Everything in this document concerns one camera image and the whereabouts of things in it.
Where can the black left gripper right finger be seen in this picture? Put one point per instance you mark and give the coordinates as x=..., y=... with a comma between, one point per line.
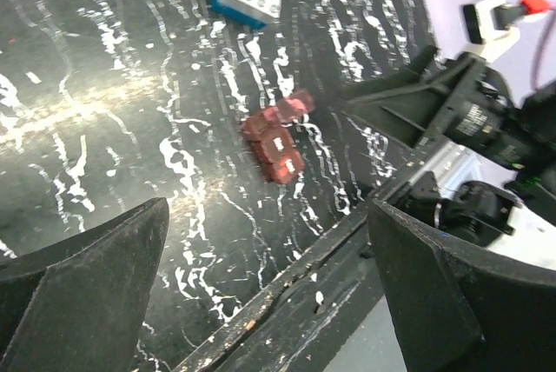
x=458, y=307

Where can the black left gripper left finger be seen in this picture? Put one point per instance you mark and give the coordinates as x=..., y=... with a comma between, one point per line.
x=79, y=304

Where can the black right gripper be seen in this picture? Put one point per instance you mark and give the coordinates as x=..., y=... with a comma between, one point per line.
x=467, y=102

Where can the brown weekly pill organizer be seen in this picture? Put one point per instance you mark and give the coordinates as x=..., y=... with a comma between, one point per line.
x=270, y=140

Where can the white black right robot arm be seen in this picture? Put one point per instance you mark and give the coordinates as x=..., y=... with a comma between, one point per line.
x=516, y=220

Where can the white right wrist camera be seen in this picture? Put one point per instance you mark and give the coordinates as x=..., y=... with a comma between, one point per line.
x=492, y=24

